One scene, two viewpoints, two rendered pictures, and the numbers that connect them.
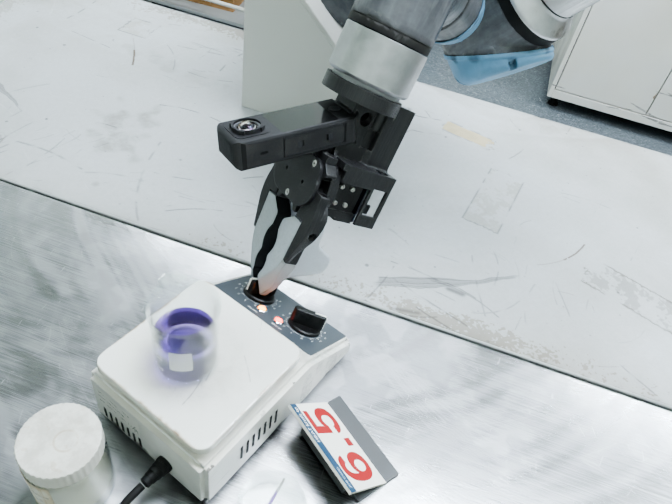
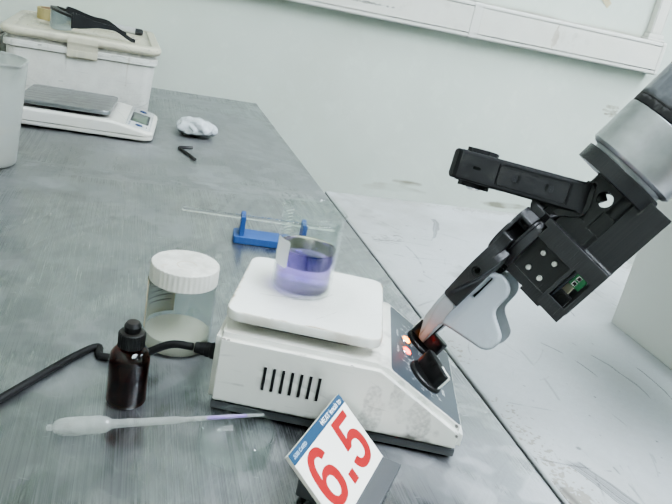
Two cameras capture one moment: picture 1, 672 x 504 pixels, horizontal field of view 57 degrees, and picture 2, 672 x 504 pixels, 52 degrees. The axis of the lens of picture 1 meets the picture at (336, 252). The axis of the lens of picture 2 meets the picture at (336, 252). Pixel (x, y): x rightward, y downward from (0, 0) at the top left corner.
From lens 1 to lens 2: 0.42 m
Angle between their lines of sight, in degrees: 56
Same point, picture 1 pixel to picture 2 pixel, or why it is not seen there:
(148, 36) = not seen: hidden behind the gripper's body
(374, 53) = (627, 118)
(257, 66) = (640, 279)
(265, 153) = (478, 170)
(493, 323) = not seen: outside the picture
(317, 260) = (485, 328)
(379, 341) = (502, 483)
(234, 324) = (359, 302)
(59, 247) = not seen: hidden behind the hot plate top
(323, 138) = (542, 186)
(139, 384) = (256, 274)
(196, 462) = (224, 331)
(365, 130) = (600, 212)
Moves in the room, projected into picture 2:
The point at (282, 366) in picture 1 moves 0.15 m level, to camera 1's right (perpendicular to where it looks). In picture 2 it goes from (351, 331) to (464, 461)
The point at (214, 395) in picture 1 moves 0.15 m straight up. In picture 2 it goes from (283, 305) to (319, 114)
